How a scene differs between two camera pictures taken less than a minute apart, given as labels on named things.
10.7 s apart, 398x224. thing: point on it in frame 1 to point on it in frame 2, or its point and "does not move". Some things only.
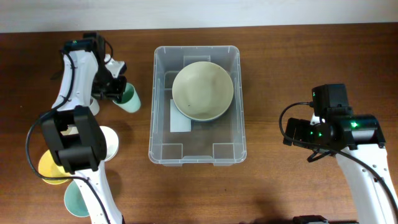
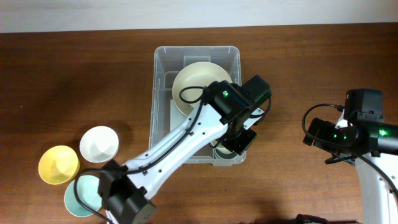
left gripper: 113,93 to 243,143
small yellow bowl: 48,167 does not move
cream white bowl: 203,91 does not move
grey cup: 94,106 to 221,153
